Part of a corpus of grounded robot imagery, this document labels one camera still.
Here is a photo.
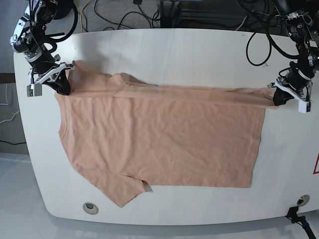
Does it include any right table cable grommet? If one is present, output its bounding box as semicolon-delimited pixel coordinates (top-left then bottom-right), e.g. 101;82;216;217
297;195;310;207

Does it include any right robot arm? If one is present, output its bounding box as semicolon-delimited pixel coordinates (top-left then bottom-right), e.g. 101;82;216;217
9;0;78;97

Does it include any peach pink T-shirt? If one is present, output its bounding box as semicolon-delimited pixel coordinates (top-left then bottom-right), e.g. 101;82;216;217
55;61;274;207

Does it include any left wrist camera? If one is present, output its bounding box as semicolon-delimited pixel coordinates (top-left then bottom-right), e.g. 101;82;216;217
298;100;312;114

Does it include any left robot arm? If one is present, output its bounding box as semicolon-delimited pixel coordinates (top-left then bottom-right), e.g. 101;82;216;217
236;0;319;114

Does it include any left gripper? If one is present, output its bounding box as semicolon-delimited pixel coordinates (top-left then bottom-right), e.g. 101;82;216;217
268;67;313;106

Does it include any left table cable grommet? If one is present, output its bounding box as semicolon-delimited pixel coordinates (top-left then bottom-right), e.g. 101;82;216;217
83;202;99;215

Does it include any black clamp with cable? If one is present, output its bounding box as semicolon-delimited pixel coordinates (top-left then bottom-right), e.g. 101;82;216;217
286;206;316;239

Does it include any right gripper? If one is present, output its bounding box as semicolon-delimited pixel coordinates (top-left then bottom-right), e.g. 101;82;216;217
26;54;74;96

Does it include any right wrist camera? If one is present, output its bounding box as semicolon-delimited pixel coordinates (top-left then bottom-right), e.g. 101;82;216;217
26;84;42;97

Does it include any black equipment frame base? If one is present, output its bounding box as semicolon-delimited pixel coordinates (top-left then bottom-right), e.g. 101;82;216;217
157;0;184;28

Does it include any table cable grommet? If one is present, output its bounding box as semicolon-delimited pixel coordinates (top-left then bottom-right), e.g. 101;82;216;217
83;202;99;215
297;195;310;207

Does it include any red triangle warning sticker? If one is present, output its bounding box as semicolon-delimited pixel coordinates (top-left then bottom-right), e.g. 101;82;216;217
313;155;319;174

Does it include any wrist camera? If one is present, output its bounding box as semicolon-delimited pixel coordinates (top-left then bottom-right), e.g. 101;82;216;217
298;100;312;114
26;84;42;97

